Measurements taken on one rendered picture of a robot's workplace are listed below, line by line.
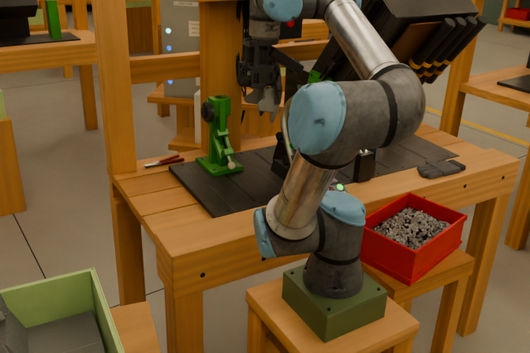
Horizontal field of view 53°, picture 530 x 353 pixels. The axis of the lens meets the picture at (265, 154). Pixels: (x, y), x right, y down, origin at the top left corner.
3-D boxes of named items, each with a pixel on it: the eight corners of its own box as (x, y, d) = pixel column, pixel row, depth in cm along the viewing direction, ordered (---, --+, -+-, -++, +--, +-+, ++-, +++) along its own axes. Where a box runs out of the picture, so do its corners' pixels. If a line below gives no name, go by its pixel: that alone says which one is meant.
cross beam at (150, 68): (394, 55, 253) (397, 36, 249) (125, 85, 192) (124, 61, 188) (387, 53, 257) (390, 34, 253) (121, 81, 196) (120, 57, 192)
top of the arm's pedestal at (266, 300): (418, 334, 133) (420, 322, 131) (315, 384, 117) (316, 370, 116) (338, 267, 158) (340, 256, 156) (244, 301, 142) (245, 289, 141)
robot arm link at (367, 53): (465, 105, 85) (355, -31, 119) (404, 109, 82) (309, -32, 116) (440, 157, 93) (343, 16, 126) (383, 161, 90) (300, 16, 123)
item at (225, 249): (513, 192, 221) (521, 159, 215) (173, 301, 150) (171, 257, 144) (485, 179, 232) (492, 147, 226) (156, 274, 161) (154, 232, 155)
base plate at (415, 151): (459, 160, 217) (460, 155, 216) (216, 222, 165) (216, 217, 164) (389, 127, 250) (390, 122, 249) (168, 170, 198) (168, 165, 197)
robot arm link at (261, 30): (270, 15, 131) (288, 20, 124) (270, 34, 132) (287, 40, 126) (243, 16, 127) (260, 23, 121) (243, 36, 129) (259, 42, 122)
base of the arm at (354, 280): (375, 282, 132) (381, 250, 128) (334, 307, 123) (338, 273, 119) (331, 254, 142) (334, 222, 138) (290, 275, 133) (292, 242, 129)
